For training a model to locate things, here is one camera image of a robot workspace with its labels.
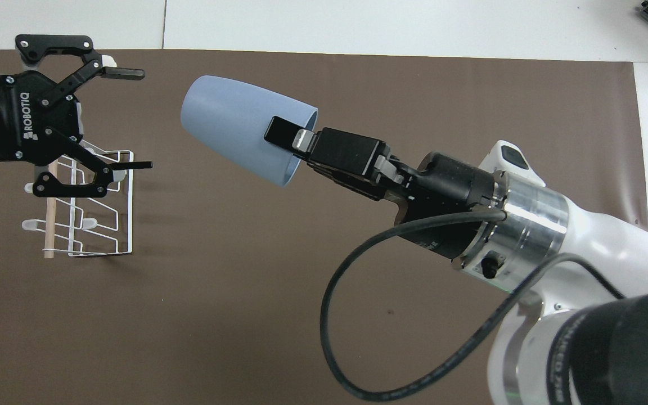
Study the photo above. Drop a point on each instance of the pale blue cup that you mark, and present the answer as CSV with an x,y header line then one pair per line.
x,y
228,121

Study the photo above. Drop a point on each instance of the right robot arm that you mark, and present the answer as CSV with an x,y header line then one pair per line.
x,y
594,264

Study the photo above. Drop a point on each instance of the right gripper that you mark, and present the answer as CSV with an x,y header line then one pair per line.
x,y
448,197

